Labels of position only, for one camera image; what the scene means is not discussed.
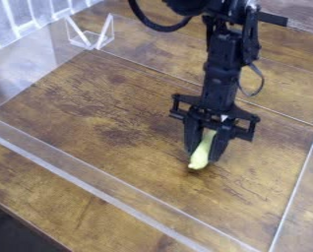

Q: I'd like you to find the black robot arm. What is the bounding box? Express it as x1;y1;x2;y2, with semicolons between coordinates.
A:
168;0;260;162

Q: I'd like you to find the clear acrylic enclosure wall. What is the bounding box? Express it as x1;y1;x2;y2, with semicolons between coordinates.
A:
0;0;313;252

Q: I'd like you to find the black bar on table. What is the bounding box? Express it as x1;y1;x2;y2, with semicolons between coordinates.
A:
258;12;287;27

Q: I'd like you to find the clear acrylic corner bracket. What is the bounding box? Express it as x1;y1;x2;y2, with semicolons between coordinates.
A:
64;14;114;50

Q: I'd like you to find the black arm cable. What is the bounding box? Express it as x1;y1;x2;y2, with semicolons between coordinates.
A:
125;0;267;98

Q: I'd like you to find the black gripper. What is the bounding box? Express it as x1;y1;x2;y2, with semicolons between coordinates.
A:
169;68;260;162

